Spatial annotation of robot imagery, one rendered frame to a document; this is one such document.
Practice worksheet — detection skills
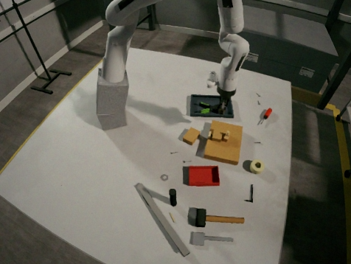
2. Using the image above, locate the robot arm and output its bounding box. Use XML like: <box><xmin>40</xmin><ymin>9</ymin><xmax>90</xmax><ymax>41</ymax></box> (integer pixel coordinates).
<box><xmin>101</xmin><ymin>0</ymin><xmax>249</xmax><ymax>91</ymax></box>

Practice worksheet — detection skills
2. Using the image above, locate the pale yellow ring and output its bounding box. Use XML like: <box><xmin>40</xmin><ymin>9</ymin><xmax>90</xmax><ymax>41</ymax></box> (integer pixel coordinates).
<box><xmin>250</xmin><ymin>159</ymin><xmax>265</xmax><ymax>175</ymax></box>

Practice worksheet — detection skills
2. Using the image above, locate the black mallet with wooden handle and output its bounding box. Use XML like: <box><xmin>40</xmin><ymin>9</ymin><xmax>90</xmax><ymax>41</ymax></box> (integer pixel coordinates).
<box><xmin>195</xmin><ymin>209</ymin><xmax>244</xmax><ymax>227</ymax></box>

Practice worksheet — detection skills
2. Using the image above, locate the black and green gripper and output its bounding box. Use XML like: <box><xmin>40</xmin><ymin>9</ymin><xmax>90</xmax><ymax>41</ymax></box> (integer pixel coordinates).
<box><xmin>217</xmin><ymin>86</ymin><xmax>236</xmax><ymax>115</ymax></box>

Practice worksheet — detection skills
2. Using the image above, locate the red open tray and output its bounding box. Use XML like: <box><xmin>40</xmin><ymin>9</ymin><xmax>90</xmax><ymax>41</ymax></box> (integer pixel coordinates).
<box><xmin>189</xmin><ymin>166</ymin><xmax>220</xmax><ymax>187</ymax></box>

